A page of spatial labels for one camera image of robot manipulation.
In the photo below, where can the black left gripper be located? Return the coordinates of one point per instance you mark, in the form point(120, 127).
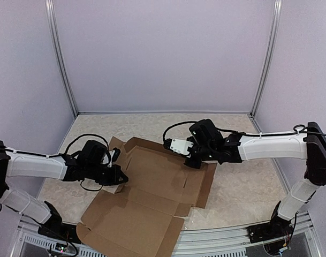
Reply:
point(114, 179)

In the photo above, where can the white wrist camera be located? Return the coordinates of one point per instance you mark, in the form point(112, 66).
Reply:
point(110, 157)
point(181, 147)

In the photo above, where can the brown cardboard box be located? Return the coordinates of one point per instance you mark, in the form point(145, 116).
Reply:
point(146, 217)

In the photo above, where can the aluminium frame post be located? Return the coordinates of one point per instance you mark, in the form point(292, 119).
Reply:
point(53, 27)
point(268, 57)

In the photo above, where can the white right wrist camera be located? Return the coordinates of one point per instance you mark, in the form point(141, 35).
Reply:
point(181, 147)

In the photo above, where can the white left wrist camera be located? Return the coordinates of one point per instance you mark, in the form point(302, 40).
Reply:
point(110, 157)

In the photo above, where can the aluminium front rail frame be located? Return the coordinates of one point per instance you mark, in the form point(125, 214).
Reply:
point(230, 241)

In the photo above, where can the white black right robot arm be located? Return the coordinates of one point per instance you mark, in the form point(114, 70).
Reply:
point(304, 142)

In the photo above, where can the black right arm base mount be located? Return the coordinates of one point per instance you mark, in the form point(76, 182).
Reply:
point(276, 227)

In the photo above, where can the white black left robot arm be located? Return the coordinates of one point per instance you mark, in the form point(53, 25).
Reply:
point(95, 162)

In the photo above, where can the left aluminium frame post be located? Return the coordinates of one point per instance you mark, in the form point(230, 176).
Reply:
point(53, 27)

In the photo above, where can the small circuit board with LEDs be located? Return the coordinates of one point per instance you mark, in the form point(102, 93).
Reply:
point(60, 248)

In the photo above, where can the right aluminium frame post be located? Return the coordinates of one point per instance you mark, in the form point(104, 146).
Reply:
point(268, 57)

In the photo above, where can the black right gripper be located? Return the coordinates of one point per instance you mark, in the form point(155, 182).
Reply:
point(195, 165)

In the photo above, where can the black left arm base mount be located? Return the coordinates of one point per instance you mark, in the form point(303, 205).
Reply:
point(65, 232)

